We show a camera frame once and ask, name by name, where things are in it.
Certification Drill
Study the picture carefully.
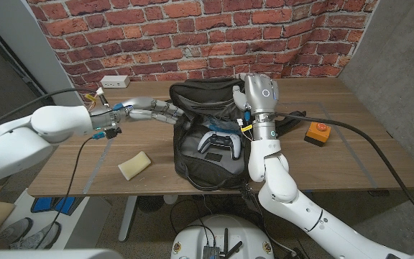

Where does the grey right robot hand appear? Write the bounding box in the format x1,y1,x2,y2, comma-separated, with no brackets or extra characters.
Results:
232,73,280,120

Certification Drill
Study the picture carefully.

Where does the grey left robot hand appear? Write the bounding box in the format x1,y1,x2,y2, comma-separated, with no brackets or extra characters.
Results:
119,96,186,126

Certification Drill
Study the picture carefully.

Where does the white black game controller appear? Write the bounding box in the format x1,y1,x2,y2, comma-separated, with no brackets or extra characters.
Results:
197,131,242,161

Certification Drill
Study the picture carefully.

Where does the black backpack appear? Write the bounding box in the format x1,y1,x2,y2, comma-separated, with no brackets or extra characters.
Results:
169,77,307,191

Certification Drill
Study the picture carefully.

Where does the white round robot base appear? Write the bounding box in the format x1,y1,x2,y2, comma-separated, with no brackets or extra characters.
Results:
170,214,275,259

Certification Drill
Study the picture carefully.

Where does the yellow sponge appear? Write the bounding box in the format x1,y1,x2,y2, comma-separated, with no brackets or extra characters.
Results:
117,150,152,181

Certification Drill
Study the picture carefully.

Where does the orange emergency-stop button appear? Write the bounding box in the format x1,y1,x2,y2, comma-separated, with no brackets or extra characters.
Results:
303,121,332,147

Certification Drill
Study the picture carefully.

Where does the white power strip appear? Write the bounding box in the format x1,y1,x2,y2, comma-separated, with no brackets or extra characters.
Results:
100,75,131,89

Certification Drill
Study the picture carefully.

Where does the brick print backdrop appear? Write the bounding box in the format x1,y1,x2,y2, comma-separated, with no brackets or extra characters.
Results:
25,0,380,104

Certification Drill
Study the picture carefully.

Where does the grey table tape marking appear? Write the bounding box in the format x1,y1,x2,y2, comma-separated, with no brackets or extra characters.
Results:
82,101,380,195

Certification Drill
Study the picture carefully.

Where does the black round floor fixture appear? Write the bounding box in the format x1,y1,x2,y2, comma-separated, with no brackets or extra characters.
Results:
137,196,165,214

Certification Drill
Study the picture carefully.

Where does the metal table leg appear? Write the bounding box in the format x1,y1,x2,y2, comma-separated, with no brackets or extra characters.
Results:
118,195,139,242

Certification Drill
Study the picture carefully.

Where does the blue black floor item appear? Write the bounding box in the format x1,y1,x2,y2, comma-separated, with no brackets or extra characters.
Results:
30,196,86,217

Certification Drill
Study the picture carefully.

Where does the small grey computer box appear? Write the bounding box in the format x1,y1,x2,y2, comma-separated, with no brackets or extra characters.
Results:
202,245,221,259

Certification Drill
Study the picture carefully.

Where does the grey sneaker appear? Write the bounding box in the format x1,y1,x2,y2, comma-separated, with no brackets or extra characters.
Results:
0,217,34,245
9,221,63,250

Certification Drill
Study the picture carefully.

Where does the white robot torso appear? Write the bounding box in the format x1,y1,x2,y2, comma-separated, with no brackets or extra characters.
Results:
0,247,414,259

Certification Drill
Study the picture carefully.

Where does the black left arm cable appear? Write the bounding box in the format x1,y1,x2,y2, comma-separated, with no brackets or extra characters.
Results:
0,88,118,250

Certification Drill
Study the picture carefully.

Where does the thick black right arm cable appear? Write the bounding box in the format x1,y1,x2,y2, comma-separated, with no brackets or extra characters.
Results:
273,111,414,235

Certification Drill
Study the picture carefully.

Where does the thin black floor cable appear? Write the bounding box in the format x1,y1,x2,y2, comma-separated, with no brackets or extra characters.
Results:
170,199,217,249

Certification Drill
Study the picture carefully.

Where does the white wall panel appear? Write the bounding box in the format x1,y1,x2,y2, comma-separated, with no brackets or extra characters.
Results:
0,0,86,109

